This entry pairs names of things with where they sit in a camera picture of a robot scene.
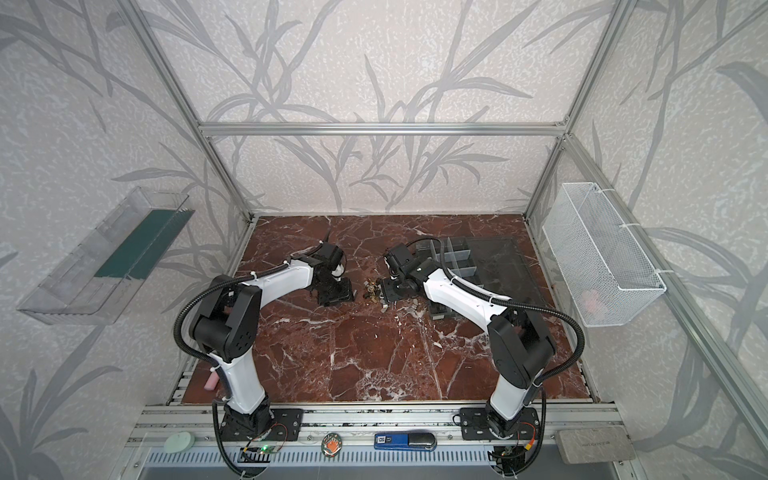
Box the grey compartment organizer box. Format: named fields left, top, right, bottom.
left=415, top=237, right=483, bottom=321

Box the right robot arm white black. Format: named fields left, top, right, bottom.
left=378, top=237, right=586, bottom=428

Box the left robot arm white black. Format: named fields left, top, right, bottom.
left=173, top=241, right=354, bottom=422

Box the pile of screws and nuts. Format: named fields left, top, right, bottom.
left=363, top=277, right=429, bottom=312

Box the round orange button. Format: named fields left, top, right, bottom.
left=321, top=432, right=343, bottom=458

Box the blue black usb device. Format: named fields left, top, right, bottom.
left=373, top=432, right=437, bottom=452

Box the pink object in basket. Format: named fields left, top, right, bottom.
left=580, top=290, right=607, bottom=318

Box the white round disc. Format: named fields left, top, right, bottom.
left=163, top=431, right=195, bottom=455

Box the grey rectangular pad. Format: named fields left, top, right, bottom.
left=555, top=426, right=636, bottom=465

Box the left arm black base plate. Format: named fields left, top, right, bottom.
left=219, top=407, right=304, bottom=442

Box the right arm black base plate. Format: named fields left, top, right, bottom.
left=454, top=407, right=541, bottom=441

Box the white wire mesh basket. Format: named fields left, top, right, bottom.
left=543, top=182, right=667, bottom=328

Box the clear plastic wall bin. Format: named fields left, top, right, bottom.
left=18, top=187, right=195, bottom=326

